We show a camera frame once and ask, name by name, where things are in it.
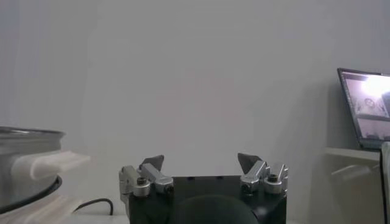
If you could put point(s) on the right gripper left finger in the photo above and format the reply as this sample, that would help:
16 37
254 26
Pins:
152 175

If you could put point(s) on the dark laptop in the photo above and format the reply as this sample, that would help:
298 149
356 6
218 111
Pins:
365 106

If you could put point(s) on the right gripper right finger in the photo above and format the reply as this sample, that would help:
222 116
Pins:
256 172

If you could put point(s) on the perforated steel steamer basket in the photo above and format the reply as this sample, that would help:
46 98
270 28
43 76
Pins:
24 146

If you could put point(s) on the white desk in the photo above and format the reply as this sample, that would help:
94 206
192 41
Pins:
350 153

